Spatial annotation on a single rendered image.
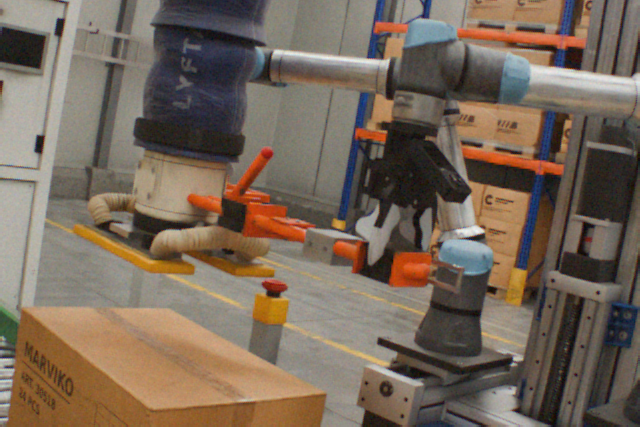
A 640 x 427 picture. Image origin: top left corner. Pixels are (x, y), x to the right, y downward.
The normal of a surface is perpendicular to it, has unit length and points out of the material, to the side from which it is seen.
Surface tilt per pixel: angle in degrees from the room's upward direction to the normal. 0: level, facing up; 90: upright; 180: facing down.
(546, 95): 112
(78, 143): 90
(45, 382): 90
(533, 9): 90
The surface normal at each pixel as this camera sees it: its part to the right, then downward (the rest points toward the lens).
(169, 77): -0.25, -0.26
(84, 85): 0.72, 0.18
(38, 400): -0.73, -0.09
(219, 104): 0.56, 0.00
